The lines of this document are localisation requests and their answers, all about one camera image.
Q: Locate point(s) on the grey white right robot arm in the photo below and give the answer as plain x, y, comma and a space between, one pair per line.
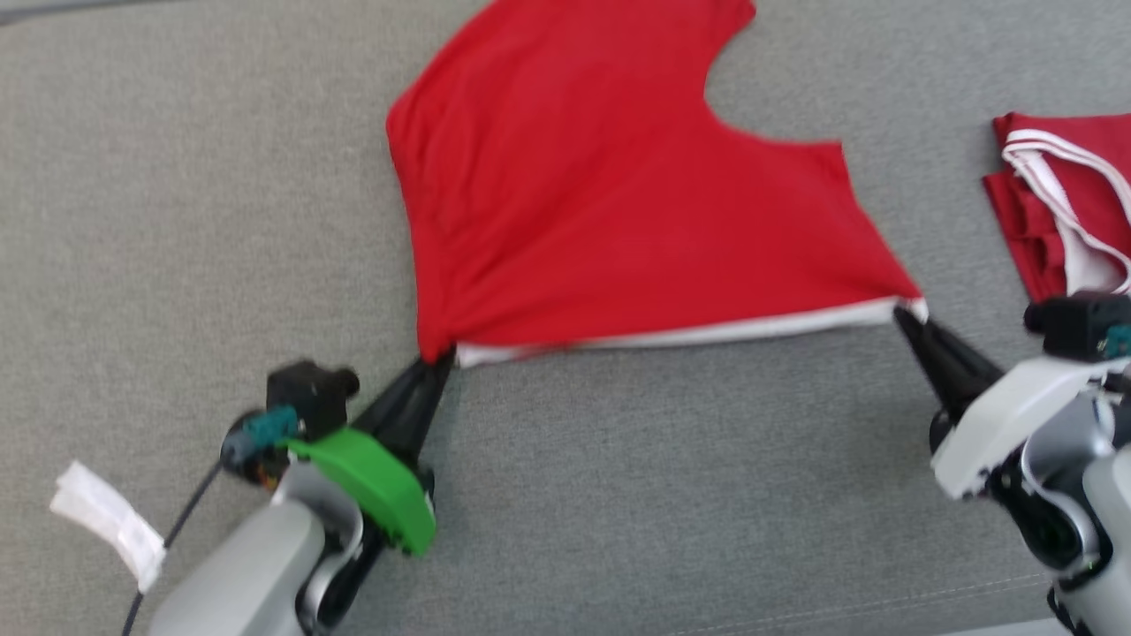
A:
1104, 495

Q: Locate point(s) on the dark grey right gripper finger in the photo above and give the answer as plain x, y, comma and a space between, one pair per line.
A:
963, 364
937, 371

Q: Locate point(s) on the red garment with white hem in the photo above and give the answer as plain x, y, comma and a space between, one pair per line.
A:
574, 177

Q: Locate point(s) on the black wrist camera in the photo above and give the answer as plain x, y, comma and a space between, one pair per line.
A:
309, 397
1074, 325

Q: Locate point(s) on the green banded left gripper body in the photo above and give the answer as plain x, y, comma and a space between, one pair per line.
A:
380, 486

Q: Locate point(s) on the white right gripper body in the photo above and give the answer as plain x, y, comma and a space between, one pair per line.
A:
998, 424

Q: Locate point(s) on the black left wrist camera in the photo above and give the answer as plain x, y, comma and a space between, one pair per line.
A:
309, 397

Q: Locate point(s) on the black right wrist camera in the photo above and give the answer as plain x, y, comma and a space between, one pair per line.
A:
1074, 325

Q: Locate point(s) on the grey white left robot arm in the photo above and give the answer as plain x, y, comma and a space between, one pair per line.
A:
247, 565

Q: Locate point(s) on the red jersey with black lettering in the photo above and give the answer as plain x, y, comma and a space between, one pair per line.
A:
1034, 225

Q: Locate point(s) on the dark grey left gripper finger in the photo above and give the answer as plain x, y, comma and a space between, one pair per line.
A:
427, 420
398, 406

